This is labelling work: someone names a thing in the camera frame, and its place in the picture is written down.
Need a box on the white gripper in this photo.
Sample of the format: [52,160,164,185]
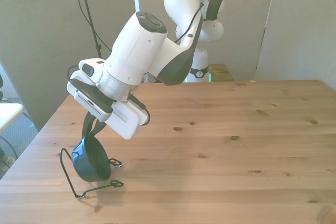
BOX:
[66,70,148,141]

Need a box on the dark blue bowl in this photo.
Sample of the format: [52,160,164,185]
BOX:
[70,134,112,183]

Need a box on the white side table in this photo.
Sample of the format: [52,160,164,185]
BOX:
[0,102,25,133]

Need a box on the ribbed white wrist camera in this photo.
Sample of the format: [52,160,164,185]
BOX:
[74,89,114,120]

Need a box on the black wire bowl rack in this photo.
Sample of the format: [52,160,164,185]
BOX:
[59,147,125,199]

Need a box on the thin black floor cable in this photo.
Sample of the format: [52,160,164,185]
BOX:
[0,136,18,159]

